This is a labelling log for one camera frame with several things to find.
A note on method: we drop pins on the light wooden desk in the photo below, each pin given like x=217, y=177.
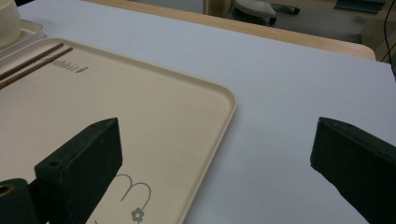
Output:
x=218, y=7

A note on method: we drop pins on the small white square plate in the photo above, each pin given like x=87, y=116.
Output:
x=29, y=34

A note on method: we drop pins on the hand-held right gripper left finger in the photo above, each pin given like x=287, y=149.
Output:
x=77, y=174

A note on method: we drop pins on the dark brown chopstick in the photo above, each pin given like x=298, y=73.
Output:
x=31, y=60
x=37, y=67

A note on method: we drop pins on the cream bowl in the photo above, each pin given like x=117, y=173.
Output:
x=7, y=25

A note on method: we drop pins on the beige tray with rabbit print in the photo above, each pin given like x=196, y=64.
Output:
x=124, y=102

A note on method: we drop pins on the wooden table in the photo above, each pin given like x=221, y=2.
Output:
x=249, y=31

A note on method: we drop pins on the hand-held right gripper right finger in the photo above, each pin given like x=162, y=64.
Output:
x=358, y=168

